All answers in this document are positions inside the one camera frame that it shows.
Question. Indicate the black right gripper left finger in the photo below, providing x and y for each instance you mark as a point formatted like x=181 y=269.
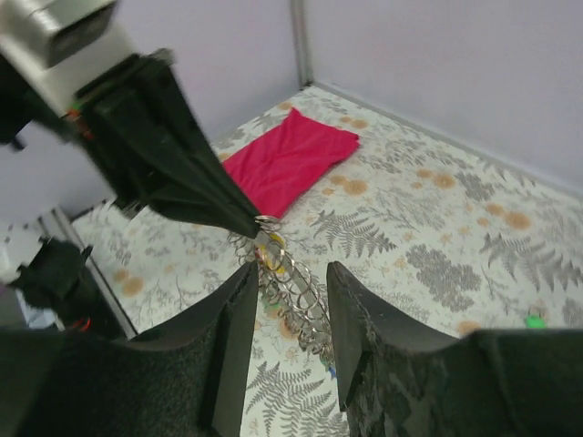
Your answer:
x=185 y=377

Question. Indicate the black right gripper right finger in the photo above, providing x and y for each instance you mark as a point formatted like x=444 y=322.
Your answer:
x=398 y=377

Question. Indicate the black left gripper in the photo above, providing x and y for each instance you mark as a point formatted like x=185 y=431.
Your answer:
x=136 y=126

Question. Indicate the green tagged key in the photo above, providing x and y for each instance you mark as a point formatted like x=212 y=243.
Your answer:
x=535 y=322

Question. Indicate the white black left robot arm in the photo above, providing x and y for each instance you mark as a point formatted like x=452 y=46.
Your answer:
x=51 y=273

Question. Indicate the red folded cloth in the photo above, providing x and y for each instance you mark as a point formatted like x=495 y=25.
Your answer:
x=275 y=169

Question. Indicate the floral table mat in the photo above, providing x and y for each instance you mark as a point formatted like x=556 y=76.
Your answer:
x=451 y=239

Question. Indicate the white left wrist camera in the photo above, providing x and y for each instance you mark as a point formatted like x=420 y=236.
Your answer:
x=59 y=47

